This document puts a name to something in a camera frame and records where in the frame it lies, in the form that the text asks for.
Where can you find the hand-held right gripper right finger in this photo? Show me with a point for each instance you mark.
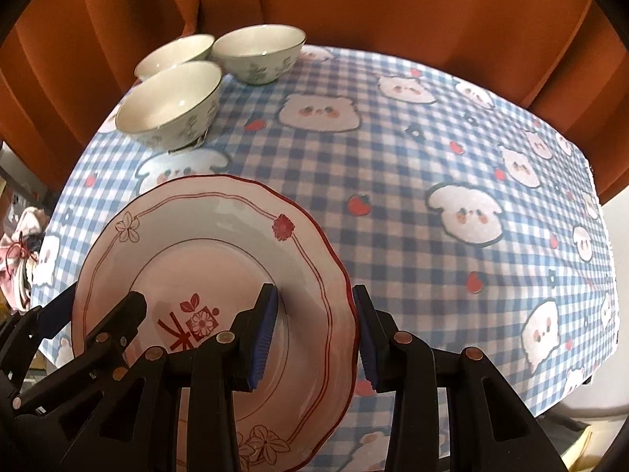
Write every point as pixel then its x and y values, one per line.
pixel 367 344

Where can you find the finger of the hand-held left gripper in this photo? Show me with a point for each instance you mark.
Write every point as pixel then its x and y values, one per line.
pixel 51 318
pixel 123 312

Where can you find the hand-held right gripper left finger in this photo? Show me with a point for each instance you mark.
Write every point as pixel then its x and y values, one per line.
pixel 263 339

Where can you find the red-rimmed white plate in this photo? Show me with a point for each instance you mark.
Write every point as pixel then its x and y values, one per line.
pixel 196 265

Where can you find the green floral ceramic bowl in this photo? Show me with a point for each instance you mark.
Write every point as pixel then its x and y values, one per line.
pixel 255 44
pixel 162 103
pixel 172 54

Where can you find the pink cloth bundle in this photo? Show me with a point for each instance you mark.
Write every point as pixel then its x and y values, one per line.
pixel 19 250

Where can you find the blue checked bear tablecloth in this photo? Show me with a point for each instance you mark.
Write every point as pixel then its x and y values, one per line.
pixel 393 157

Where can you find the white rounded object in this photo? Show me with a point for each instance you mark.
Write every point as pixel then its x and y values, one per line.
pixel 587 398

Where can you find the orange curtain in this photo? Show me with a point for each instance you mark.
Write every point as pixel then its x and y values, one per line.
pixel 393 10

